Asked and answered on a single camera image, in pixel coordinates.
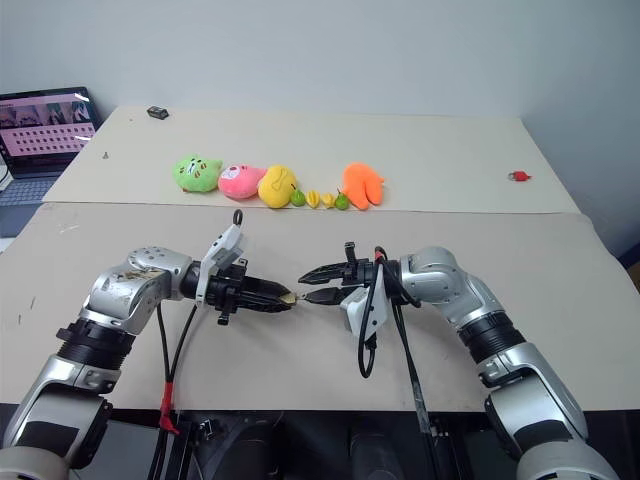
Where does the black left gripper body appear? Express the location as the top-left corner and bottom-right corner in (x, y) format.
(205, 259), (252, 327)

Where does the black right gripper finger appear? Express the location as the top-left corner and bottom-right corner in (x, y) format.
(297, 262), (347, 287)
(305, 285), (347, 307)

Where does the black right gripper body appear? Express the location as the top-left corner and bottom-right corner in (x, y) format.
(340, 241), (384, 302)

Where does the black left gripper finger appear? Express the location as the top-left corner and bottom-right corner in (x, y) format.
(246, 294), (293, 315)
(247, 277), (293, 297)

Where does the orange plush toy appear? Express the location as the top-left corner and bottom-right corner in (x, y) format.
(341, 161), (386, 211)

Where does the yellow plush toy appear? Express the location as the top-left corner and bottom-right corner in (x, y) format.
(257, 164), (298, 210)

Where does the pink plush toy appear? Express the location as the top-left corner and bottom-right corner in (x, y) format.
(217, 163), (268, 202)

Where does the green plush toy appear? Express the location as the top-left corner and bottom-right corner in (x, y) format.
(172, 153), (224, 195)

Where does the open laptop computer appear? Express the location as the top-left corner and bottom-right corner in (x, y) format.
(0, 86), (104, 209)

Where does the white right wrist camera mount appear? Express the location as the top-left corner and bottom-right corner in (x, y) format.
(339, 285), (389, 339)

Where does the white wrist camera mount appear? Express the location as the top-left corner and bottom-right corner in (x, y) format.
(339, 285), (389, 339)
(194, 223), (249, 306)

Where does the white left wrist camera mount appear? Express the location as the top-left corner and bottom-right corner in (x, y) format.
(194, 223), (249, 306)

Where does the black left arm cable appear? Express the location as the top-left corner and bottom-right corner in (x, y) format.
(149, 298), (200, 480)

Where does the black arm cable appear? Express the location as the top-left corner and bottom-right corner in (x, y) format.
(149, 298), (200, 480)
(356, 245), (442, 480)

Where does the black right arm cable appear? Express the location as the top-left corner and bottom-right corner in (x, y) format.
(356, 245), (442, 480)

